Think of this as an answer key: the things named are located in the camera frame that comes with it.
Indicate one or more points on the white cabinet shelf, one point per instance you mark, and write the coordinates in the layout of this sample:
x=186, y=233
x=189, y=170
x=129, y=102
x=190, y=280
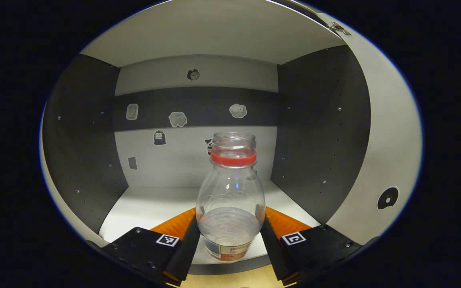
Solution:
x=146, y=212
x=214, y=32

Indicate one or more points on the metal door hinge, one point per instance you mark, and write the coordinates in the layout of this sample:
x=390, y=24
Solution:
x=338, y=28

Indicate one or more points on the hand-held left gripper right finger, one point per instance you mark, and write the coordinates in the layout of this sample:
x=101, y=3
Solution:
x=274, y=256

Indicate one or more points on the white and grey cabinet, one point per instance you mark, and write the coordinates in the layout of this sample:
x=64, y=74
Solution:
x=74, y=140

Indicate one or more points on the clear plastic bottle red label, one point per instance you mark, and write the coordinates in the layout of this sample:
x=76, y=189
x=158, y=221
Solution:
x=230, y=192

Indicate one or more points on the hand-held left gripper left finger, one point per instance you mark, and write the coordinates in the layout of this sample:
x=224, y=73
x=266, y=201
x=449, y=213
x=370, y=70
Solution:
x=186, y=256

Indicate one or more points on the white cabinet door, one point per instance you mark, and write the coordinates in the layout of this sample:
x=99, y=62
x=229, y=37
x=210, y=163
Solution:
x=67, y=200
x=390, y=140

